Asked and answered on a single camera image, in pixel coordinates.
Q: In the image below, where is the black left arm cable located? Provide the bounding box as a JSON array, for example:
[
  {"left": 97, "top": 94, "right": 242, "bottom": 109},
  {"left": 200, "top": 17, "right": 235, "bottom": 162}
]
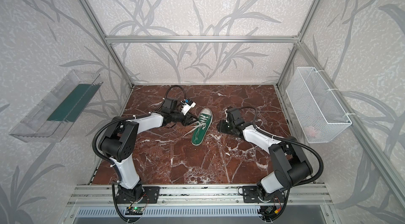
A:
[{"left": 91, "top": 84, "right": 188, "bottom": 221}]

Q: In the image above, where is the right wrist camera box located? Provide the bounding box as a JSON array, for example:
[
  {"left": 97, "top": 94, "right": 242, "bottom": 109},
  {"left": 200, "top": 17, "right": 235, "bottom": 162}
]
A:
[{"left": 226, "top": 108, "right": 245, "bottom": 127}]

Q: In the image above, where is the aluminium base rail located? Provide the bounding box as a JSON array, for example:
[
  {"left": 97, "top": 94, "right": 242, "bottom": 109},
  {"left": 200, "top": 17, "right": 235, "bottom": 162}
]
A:
[{"left": 59, "top": 184, "right": 339, "bottom": 224}]

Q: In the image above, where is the pink object in basket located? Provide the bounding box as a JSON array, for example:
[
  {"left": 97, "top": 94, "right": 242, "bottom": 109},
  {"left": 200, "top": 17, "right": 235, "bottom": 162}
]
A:
[{"left": 304, "top": 126, "right": 320, "bottom": 138}]

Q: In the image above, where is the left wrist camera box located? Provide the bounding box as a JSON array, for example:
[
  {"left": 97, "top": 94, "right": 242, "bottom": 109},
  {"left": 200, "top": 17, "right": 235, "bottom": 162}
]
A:
[{"left": 161, "top": 98, "right": 196, "bottom": 115}]

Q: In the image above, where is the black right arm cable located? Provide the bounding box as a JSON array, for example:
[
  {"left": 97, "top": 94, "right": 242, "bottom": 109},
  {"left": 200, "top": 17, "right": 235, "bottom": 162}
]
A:
[{"left": 237, "top": 106, "right": 325, "bottom": 221}]

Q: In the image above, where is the green circuit board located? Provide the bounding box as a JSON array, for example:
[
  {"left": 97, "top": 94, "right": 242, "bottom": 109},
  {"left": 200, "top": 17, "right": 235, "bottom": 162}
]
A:
[{"left": 125, "top": 206, "right": 145, "bottom": 216}]

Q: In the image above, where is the right circuit board with wires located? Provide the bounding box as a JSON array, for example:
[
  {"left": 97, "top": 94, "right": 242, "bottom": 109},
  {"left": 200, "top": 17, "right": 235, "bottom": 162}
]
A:
[{"left": 257, "top": 206, "right": 285, "bottom": 223}]

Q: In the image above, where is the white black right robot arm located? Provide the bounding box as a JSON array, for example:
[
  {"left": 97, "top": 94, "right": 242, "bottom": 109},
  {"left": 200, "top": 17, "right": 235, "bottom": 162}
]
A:
[{"left": 217, "top": 120, "right": 313, "bottom": 203}]

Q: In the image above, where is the green canvas sneaker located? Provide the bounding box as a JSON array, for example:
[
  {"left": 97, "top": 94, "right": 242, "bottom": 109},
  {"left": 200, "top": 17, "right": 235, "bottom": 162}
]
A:
[{"left": 192, "top": 108, "right": 213, "bottom": 146}]

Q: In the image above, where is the white shoelace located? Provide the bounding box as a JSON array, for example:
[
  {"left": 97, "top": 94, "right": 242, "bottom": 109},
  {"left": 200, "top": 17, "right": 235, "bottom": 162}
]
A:
[{"left": 184, "top": 121, "right": 206, "bottom": 136}]

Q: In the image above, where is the aluminium cage frame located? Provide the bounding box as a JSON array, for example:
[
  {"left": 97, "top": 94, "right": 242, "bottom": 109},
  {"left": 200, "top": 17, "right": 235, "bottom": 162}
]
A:
[{"left": 77, "top": 0, "right": 405, "bottom": 207}]

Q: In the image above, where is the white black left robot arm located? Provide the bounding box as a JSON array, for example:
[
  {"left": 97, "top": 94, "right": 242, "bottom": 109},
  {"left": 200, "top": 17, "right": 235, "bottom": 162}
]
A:
[{"left": 92, "top": 111, "right": 197, "bottom": 202}]

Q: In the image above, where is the white wire mesh basket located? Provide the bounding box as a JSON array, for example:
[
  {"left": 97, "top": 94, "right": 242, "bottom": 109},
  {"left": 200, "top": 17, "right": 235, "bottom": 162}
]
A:
[{"left": 286, "top": 67, "right": 352, "bottom": 144}]

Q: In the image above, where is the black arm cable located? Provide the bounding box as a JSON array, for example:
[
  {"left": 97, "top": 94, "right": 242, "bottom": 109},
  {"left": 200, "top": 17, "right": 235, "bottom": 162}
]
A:
[
  {"left": 237, "top": 106, "right": 325, "bottom": 221},
  {"left": 91, "top": 84, "right": 188, "bottom": 221}
]

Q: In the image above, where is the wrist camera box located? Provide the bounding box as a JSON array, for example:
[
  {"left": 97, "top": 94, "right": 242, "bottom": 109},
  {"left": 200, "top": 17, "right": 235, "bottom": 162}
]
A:
[
  {"left": 226, "top": 108, "right": 245, "bottom": 127},
  {"left": 161, "top": 98, "right": 196, "bottom": 115}
]

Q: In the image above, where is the clear plastic wall tray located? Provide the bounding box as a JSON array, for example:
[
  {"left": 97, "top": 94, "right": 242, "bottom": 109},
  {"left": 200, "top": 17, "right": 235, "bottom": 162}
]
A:
[{"left": 9, "top": 70, "right": 103, "bottom": 143}]

